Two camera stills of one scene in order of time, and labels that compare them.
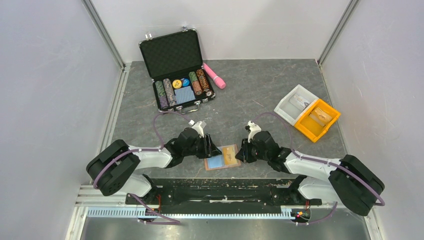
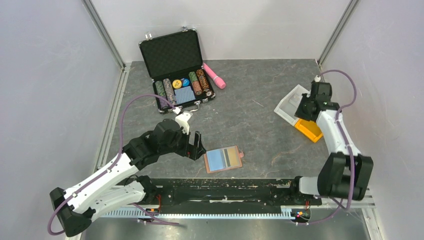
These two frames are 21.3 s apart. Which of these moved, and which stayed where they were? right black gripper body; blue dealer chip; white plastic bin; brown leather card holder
Moved: right black gripper body
Stayed: white plastic bin; brown leather card holder; blue dealer chip
